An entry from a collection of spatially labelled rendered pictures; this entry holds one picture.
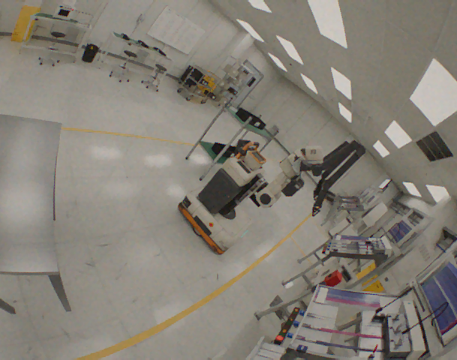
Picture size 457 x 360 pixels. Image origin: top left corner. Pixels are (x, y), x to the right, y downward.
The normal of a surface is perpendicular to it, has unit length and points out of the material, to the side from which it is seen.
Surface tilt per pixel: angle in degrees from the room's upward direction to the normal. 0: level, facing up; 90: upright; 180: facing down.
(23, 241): 0
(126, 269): 0
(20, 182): 0
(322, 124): 90
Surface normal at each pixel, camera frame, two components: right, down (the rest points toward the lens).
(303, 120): -0.57, 0.02
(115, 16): 0.56, 0.74
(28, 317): 0.60, -0.67
